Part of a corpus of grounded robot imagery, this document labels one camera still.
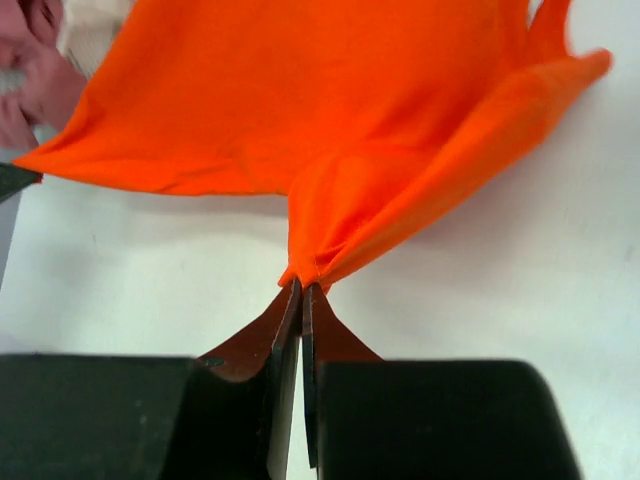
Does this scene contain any white laundry basket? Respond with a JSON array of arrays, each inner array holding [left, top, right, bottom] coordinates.
[[56, 0, 135, 78]]

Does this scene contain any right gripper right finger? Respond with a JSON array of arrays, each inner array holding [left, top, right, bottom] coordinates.
[[301, 285, 581, 480]]

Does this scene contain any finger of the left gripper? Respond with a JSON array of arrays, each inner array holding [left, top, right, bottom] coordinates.
[[0, 163, 41, 203]]

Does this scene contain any pink t-shirt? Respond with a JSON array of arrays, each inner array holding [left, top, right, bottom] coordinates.
[[1, 1, 86, 150]]

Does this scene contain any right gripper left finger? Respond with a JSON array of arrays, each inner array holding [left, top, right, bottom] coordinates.
[[1, 282, 302, 479]]

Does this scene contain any orange t-shirt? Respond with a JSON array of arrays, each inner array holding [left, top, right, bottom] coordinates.
[[17, 1, 612, 288]]

